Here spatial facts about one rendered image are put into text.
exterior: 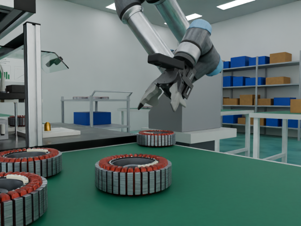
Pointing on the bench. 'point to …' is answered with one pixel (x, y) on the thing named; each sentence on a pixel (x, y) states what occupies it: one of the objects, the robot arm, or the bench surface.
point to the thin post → (15, 118)
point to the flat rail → (12, 46)
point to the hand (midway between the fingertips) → (152, 109)
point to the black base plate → (92, 135)
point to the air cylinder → (5, 129)
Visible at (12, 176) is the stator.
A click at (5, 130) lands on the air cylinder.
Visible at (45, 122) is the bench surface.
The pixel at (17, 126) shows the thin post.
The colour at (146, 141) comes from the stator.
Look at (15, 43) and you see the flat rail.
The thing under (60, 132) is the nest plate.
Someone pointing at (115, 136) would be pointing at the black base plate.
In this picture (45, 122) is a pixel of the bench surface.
